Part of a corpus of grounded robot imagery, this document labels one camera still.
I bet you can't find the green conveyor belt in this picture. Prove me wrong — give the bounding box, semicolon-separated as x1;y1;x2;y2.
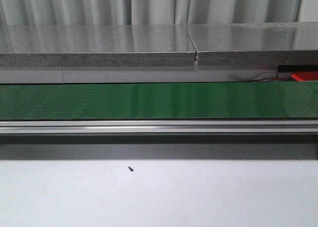
0;81;318;120

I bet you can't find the left grey stone slab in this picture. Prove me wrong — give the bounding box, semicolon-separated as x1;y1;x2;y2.
0;25;196;67

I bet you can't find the grey stone slab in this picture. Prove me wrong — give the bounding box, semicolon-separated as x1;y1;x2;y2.
187;22;318;66
0;25;196;67

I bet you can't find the right grey stone slab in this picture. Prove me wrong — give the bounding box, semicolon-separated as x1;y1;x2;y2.
187;22;318;66

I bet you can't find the red plastic bin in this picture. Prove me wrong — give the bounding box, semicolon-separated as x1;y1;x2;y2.
290;71;318;81

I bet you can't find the grey pleated curtain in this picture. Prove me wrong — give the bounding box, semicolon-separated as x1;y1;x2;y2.
0;0;318;25

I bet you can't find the aluminium conveyor side rail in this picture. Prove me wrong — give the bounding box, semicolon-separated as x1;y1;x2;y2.
0;119;318;135

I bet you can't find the red and black cable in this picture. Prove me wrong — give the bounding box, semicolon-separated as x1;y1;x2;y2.
243;77;286;83

